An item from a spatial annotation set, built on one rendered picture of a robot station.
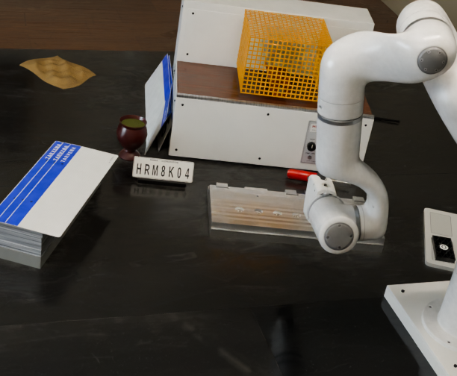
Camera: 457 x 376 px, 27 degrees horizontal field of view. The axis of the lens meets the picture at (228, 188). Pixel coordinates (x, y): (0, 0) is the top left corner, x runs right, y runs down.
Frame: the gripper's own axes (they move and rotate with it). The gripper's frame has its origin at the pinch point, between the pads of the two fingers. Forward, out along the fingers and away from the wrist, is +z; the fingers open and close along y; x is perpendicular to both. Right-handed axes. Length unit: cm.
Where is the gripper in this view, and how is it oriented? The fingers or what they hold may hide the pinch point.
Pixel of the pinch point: (313, 187)
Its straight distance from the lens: 222.5
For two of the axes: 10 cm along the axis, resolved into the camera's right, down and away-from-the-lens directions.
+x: 9.9, 1.0, 1.2
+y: -1.3, 9.4, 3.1
